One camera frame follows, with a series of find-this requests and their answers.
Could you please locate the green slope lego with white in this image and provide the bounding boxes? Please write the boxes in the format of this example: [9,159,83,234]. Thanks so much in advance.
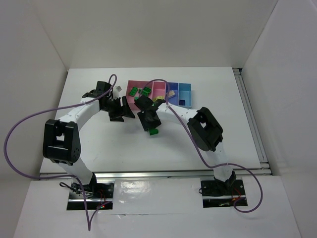
[141,87,152,97]

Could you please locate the small green slope lego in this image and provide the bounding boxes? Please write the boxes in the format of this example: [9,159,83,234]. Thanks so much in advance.
[149,128,159,136]

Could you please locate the green long lego plate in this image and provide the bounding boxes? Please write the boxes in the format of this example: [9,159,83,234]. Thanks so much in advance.
[128,87,139,97]

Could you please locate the tan white lego piece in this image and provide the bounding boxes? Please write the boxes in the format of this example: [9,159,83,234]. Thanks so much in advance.
[168,90,176,98]

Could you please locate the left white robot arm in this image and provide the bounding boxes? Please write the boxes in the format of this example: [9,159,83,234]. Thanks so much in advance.
[43,81,135,192]

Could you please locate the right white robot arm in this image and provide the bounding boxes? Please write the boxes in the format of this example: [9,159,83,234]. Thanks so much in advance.
[134,96,236,191]

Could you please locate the large pink bin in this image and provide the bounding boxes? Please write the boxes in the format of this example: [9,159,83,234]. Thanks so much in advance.
[125,80,153,111]

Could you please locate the small pink bin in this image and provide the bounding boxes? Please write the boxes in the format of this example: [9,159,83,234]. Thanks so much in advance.
[152,81,166,100]

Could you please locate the light blue bin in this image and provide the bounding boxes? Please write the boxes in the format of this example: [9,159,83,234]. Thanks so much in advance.
[179,83,192,109]

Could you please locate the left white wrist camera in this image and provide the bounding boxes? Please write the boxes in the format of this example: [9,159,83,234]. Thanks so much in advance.
[112,86,122,100]

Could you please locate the front aluminium rail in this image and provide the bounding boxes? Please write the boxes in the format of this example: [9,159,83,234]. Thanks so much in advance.
[40,168,272,179]

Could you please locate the aluminium rail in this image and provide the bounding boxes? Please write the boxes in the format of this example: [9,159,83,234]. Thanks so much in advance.
[40,168,272,179]
[232,68,272,176]

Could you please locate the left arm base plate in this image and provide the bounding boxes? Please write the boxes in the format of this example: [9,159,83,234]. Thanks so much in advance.
[59,182,114,211]

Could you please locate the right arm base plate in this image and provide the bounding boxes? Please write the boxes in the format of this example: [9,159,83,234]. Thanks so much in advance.
[198,179,248,208]

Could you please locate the right side aluminium rail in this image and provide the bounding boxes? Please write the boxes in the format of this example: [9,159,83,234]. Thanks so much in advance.
[232,68,272,176]

